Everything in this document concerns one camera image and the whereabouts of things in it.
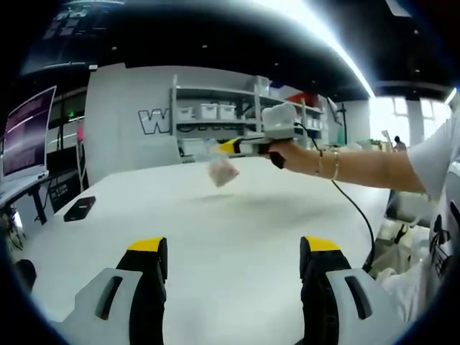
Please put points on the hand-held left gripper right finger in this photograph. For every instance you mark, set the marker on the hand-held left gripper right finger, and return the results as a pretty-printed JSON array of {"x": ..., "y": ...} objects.
[{"x": 338, "y": 305}]

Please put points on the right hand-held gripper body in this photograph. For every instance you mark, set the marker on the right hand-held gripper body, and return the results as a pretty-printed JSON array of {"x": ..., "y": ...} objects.
[{"x": 278, "y": 122}]

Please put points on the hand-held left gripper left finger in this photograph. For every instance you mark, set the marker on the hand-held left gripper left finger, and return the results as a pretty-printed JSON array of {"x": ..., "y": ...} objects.
[{"x": 118, "y": 305}]

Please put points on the clear resealable bag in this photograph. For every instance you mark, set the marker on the clear resealable bag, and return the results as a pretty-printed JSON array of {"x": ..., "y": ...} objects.
[{"x": 224, "y": 174}]

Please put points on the person's right hand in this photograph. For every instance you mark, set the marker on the person's right hand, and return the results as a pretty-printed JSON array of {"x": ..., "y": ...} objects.
[{"x": 302, "y": 158}]

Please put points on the grey metal shelving unit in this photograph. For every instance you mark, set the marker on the grey metal shelving unit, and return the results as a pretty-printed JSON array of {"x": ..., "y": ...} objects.
[
  {"x": 215, "y": 91},
  {"x": 304, "y": 111}
]

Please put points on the red box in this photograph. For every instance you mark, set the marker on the red box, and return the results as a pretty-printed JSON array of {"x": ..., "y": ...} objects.
[{"x": 303, "y": 97}]

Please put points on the white panel on stand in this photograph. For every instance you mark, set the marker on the white panel on stand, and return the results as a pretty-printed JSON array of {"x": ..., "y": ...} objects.
[{"x": 332, "y": 108}]

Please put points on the small black object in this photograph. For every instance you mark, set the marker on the small black object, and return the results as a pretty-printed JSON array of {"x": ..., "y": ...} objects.
[{"x": 25, "y": 273}]

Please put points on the ceiling light strip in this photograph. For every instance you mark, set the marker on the ceiling light strip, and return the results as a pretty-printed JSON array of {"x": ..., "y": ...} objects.
[{"x": 339, "y": 39}]

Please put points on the black smartphone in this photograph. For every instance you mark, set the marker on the black smartphone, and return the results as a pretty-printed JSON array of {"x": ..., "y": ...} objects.
[{"x": 79, "y": 209}]

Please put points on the grey chair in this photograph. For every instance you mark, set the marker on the grey chair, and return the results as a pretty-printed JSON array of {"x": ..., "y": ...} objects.
[{"x": 402, "y": 210}]

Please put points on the black cabinet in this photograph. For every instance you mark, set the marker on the black cabinet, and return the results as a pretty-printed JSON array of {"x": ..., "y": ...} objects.
[{"x": 63, "y": 194}]

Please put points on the bright window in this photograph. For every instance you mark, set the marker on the bright window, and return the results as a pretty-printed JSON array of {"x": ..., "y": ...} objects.
[{"x": 417, "y": 115}]

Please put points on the white office desk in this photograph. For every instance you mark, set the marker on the white office desk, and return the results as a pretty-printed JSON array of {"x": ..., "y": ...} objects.
[{"x": 18, "y": 187}]

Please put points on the black screen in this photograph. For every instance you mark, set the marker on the black screen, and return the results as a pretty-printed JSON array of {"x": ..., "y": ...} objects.
[{"x": 63, "y": 156}]

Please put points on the pink hanging item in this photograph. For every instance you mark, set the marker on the pink hanging item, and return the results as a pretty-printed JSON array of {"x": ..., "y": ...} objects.
[{"x": 81, "y": 134}]

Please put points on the white framed computer monitor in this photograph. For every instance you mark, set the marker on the white framed computer monitor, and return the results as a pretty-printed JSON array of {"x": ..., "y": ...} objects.
[{"x": 27, "y": 136}]

